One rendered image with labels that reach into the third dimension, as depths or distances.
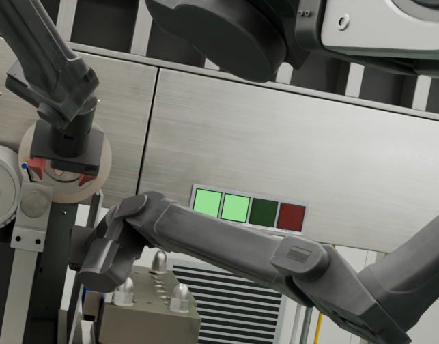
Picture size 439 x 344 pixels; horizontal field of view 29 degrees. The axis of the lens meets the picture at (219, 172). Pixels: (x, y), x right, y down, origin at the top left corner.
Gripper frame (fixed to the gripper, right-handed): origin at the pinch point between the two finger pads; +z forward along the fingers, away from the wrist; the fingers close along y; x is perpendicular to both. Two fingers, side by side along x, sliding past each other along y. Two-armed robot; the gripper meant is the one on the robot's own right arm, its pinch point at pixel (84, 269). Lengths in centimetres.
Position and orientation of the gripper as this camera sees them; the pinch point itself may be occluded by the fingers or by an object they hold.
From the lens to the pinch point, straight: 144.7
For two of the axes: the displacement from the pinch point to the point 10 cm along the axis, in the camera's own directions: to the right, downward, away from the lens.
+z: -4.2, 4.6, 7.8
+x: 0.0, -8.6, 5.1
